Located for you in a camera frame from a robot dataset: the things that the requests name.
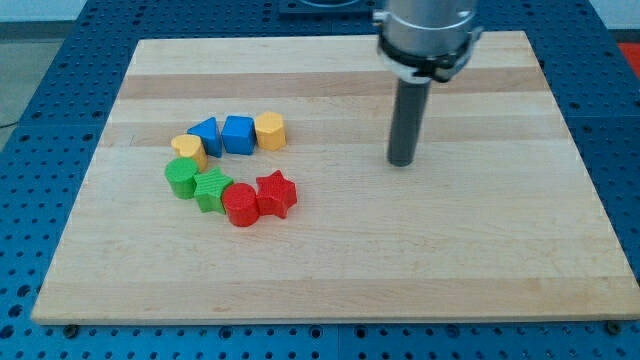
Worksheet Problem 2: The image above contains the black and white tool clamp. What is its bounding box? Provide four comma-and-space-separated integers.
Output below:
377, 27, 483, 84

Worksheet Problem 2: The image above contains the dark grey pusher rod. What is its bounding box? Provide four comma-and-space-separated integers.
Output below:
387, 79, 430, 167

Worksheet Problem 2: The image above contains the yellow hexagon block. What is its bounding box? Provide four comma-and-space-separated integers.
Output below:
254, 112, 287, 151

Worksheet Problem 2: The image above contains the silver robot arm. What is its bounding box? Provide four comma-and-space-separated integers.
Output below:
372, 0, 482, 167

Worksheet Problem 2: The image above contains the blue cube block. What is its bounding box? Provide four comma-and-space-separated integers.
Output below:
221, 115, 256, 155

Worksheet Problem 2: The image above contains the red star block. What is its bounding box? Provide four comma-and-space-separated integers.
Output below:
256, 170, 297, 219

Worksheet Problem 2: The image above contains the wooden board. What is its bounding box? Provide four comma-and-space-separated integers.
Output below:
32, 31, 639, 325

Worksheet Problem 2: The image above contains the red cylinder block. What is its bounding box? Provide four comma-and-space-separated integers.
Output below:
222, 183, 260, 227

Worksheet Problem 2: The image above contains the blue triangle block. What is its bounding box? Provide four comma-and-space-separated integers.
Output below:
187, 117, 222, 158

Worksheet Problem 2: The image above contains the green star block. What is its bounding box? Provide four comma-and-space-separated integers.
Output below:
194, 167, 234, 214

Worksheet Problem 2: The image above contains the yellow heart block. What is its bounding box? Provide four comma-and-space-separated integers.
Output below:
170, 134, 208, 172

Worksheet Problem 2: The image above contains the green cylinder block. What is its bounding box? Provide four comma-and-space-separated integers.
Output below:
164, 157, 199, 199

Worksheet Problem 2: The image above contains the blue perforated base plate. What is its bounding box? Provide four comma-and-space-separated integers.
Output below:
1, 0, 639, 359

